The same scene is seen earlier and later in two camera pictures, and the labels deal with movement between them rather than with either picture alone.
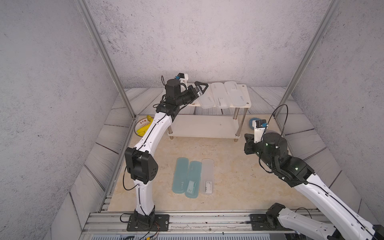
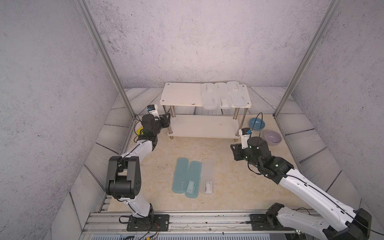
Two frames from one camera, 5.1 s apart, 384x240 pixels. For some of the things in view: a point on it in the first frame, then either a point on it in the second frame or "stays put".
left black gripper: [193, 96] to [165, 123]
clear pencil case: [207, 177] stays put
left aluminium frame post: [83, 4] stays put
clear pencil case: [236, 96] stays put
